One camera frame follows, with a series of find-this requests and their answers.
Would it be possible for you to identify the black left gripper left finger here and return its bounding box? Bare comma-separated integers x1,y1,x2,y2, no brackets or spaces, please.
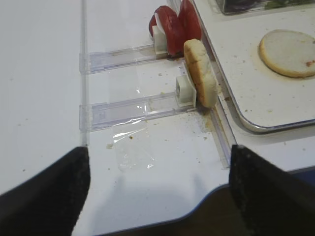
0,147,91,236

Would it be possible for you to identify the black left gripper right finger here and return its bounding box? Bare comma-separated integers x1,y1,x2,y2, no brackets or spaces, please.
229,145,315,236

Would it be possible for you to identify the clear tomato pusher track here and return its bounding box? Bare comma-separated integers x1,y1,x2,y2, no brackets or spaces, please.
79,26,184,74

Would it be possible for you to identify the red tomato slice inner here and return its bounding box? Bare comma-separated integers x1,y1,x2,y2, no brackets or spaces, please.
178,0,202,40

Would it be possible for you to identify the red tomato slice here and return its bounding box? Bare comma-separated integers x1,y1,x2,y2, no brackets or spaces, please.
149,5,186,57
178,0,202,40

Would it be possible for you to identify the red tomato slice outer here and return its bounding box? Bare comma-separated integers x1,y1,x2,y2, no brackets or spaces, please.
149,5,186,57

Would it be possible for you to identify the clear bun pusher track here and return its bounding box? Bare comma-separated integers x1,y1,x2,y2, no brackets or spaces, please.
79,75,196,132

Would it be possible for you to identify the white metal tray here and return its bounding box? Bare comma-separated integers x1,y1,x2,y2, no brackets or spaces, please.
194,0,315,133

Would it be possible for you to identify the bun bottom slice on tray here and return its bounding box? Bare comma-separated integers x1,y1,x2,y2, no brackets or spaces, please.
258,29,315,78

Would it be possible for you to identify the upright bun bottom slice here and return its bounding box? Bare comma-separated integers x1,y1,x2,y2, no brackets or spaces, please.
184,39,218,108

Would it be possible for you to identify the clear plastic vegetable box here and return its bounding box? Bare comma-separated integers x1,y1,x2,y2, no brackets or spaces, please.
209,0,315,15

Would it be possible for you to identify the clear left inner rail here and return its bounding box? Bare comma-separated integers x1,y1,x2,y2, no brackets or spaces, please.
191,0,236,169

